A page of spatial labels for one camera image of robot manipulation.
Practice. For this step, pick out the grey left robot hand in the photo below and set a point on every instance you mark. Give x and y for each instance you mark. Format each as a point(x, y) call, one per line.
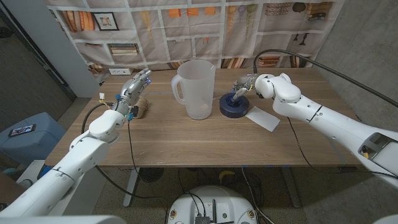
point(133, 88)

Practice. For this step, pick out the blue storage box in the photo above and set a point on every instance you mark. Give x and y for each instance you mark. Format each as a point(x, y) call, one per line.
point(31, 146)

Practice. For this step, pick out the white table leg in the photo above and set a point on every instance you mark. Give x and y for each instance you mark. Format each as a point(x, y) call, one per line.
point(130, 189)

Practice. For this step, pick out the brown twine ball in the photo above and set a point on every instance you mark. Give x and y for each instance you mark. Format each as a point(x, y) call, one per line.
point(143, 107)

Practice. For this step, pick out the white robot torso base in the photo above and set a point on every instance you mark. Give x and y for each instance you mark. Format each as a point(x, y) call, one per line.
point(214, 199)

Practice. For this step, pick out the yellow object under table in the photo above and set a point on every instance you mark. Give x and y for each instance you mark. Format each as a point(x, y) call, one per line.
point(226, 175)

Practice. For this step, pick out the white paper sheet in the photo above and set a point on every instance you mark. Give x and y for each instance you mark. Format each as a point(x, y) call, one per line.
point(264, 119)

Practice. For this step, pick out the white left shoulder cover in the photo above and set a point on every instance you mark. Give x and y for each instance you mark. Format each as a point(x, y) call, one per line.
point(62, 220)

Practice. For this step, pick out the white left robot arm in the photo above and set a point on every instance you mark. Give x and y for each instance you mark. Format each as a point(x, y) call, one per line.
point(77, 158)

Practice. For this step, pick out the printed bookshelf backdrop cloth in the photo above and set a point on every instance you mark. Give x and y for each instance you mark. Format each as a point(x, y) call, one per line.
point(192, 31)

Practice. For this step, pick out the black round floor object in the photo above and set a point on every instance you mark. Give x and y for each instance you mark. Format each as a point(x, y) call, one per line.
point(151, 175)

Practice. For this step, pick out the black smartphone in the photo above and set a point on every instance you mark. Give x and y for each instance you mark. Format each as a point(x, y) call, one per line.
point(22, 130)

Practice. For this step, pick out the translucent plastic pitcher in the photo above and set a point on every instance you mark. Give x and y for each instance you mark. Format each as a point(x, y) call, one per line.
point(196, 93)

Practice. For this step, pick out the grey table leg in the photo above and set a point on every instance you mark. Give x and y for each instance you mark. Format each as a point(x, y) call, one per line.
point(292, 189)

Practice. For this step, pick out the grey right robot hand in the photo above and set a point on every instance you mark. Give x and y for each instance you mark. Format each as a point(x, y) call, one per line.
point(247, 84)

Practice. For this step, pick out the white right shoulder cover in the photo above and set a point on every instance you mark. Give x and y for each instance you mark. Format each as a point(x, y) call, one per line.
point(387, 219)

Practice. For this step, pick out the white wall power outlet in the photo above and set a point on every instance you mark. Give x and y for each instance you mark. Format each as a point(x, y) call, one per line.
point(120, 71)

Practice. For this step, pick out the dark blue pitcher lid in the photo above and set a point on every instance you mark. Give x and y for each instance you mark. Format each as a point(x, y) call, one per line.
point(233, 109)

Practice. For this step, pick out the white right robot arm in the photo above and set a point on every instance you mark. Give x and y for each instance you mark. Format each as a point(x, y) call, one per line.
point(326, 121)

